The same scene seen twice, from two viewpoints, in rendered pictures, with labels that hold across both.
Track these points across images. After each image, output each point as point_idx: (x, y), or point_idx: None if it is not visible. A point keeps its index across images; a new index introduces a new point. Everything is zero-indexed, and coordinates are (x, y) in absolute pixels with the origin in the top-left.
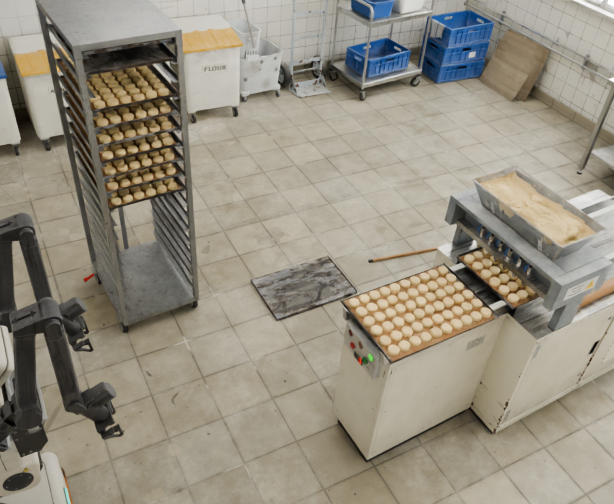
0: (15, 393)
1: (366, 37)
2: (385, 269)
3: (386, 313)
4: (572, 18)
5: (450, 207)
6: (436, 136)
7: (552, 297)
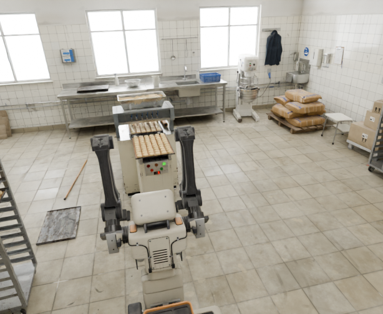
0: (190, 190)
1: None
2: (73, 195)
3: (150, 149)
4: (5, 92)
5: (115, 119)
6: (1, 162)
7: (173, 114)
